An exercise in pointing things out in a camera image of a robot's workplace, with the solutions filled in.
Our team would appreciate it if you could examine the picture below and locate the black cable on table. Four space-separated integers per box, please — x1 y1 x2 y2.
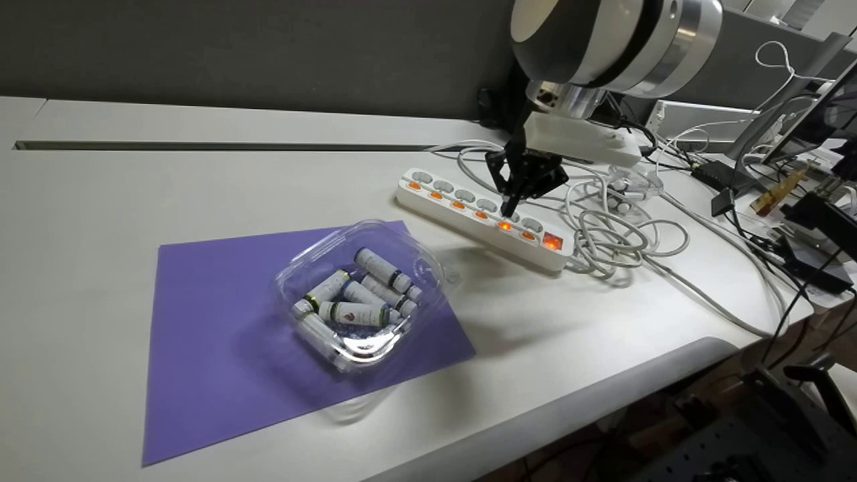
691 159 857 369

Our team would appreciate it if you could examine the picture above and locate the white cylinder tube centre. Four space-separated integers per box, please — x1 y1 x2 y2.
319 302 390 330

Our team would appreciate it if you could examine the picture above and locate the purple paper sheet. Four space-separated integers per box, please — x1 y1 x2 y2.
142 222 475 466

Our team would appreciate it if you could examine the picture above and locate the yellow tool on desk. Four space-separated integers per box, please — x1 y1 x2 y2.
750 170 806 217

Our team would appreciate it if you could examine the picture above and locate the white power cable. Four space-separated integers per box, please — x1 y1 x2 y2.
431 139 789 342

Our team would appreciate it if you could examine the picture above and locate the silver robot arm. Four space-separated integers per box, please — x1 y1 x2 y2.
489 0 724 217

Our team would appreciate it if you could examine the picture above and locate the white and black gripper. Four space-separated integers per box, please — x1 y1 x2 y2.
486 109 643 217

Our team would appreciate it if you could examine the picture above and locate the white cylinder tube lower right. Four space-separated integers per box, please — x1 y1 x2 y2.
292 270 348 318

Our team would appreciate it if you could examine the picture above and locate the white cylinder tube upper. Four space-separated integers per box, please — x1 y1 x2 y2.
355 247 414 294

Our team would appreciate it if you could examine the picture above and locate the clear plastic clamshell container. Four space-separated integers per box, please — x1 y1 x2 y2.
276 222 446 372

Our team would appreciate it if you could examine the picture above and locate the white cylinder tube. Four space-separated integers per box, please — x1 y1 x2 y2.
319 302 390 330
292 270 348 318
299 316 341 362
355 247 414 294
360 275 418 316

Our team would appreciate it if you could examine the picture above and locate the white cylinder tube lower left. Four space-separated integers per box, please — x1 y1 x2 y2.
299 316 341 362

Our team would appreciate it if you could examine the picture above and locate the white extension cord power strip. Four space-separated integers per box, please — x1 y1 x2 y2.
395 170 574 275

